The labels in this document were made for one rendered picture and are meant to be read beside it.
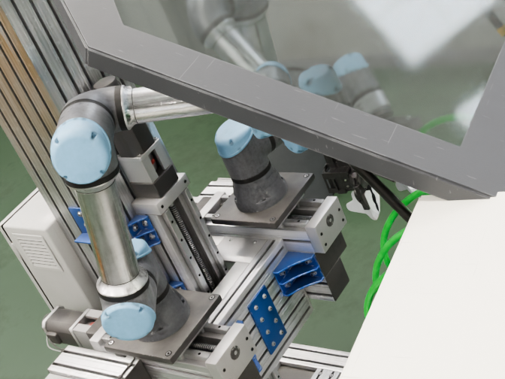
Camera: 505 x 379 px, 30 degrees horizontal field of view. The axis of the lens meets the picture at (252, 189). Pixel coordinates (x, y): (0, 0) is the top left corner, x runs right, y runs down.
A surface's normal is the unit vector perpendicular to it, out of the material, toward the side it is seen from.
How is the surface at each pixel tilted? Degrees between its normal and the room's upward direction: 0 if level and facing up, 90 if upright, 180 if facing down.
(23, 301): 0
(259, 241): 0
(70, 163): 83
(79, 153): 83
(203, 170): 0
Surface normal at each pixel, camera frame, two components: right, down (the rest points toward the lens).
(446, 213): -0.36, -0.79
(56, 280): -0.50, 0.61
